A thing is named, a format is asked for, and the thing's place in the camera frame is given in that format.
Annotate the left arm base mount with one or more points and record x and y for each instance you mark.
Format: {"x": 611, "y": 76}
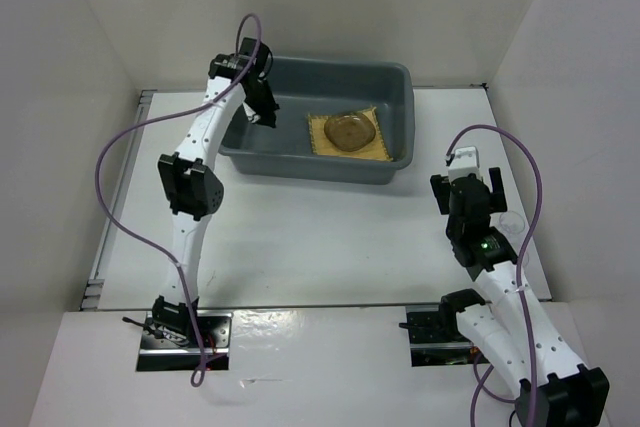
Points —
{"x": 161, "y": 351}

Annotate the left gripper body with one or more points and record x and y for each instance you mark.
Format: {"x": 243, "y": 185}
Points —
{"x": 262, "y": 103}

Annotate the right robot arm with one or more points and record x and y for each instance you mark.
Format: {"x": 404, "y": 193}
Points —
{"x": 502, "y": 317}

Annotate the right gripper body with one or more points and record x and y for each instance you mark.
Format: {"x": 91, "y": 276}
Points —
{"x": 451, "y": 228}

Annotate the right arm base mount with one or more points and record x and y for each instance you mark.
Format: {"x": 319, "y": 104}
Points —
{"x": 431, "y": 342}

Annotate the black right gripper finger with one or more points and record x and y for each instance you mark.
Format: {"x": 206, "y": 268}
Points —
{"x": 441, "y": 189}
{"x": 497, "y": 194}

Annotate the clear plate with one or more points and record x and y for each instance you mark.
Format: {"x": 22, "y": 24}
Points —
{"x": 350, "y": 133}
{"x": 352, "y": 129}

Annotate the grey plastic bin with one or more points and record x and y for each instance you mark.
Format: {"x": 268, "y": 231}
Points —
{"x": 305, "y": 87}

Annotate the bamboo mat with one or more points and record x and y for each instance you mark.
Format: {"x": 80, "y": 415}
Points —
{"x": 355, "y": 135}

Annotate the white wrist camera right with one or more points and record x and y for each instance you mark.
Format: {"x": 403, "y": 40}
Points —
{"x": 462, "y": 163}

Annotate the clear plastic cup near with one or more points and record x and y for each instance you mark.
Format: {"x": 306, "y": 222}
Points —
{"x": 523, "y": 258}

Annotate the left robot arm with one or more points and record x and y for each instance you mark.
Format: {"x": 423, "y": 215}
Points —
{"x": 237, "y": 83}

